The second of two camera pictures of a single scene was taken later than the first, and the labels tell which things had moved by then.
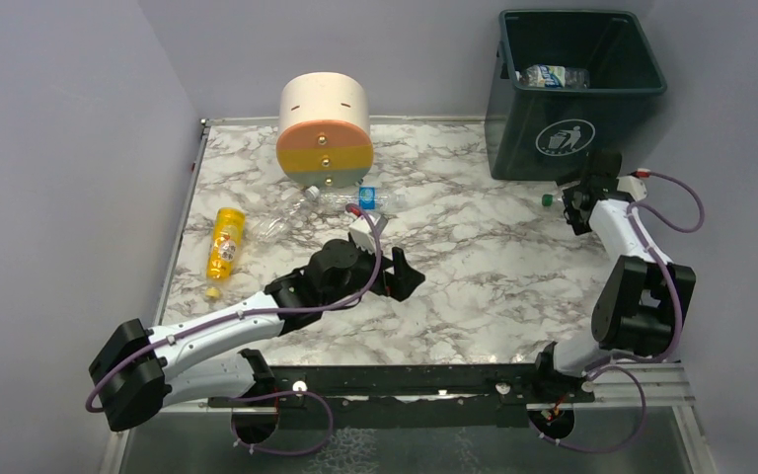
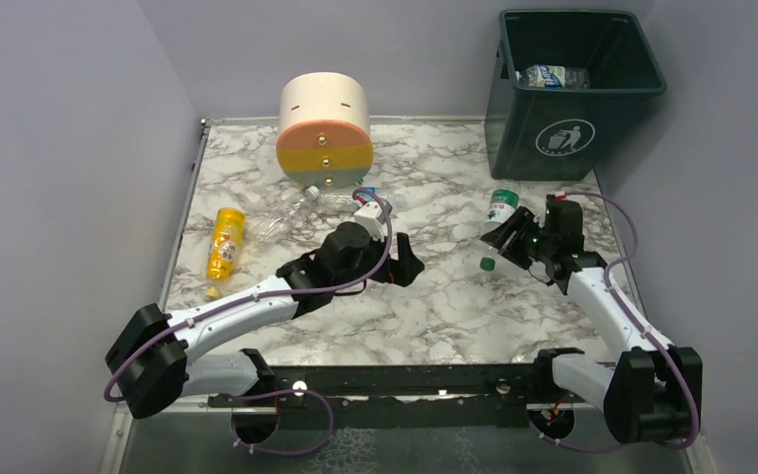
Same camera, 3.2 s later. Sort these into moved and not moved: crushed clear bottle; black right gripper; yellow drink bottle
Moved: black right gripper
Not moved: crushed clear bottle; yellow drink bottle
